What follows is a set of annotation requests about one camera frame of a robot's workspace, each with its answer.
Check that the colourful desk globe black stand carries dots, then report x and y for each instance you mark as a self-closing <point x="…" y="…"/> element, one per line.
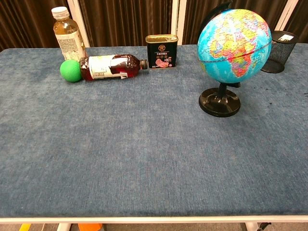
<point x="231" y="48"/>

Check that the blue table cloth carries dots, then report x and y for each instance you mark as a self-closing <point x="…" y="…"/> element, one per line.
<point x="144" y="144"/>

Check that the dark lying bottle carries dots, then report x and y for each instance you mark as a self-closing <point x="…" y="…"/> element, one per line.
<point x="120" y="65"/>

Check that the black luncheon meat can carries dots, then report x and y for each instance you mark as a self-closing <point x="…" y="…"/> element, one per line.
<point x="161" y="53"/>

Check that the green ball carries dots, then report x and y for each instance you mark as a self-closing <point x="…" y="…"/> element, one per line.
<point x="70" y="71"/>

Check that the brown pleated curtain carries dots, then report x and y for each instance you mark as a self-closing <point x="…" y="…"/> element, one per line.
<point x="300" y="19"/>
<point x="125" y="21"/>
<point x="26" y="21"/>
<point x="195" y="19"/>

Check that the tea bottle white cap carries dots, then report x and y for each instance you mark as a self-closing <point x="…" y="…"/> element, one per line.
<point x="67" y="38"/>

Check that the orange object under table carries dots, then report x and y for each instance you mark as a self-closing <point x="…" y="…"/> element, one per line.
<point x="90" y="227"/>

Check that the black mesh pen holder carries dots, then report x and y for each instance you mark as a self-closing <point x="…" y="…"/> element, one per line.
<point x="281" y="53"/>

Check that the white table leg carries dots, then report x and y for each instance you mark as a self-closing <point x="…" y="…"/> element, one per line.
<point x="252" y="227"/>
<point x="63" y="227"/>

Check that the white partition frame post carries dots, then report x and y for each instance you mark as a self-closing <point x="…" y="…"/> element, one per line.
<point x="77" y="19"/>
<point x="285" y="16"/>
<point x="178" y="19"/>

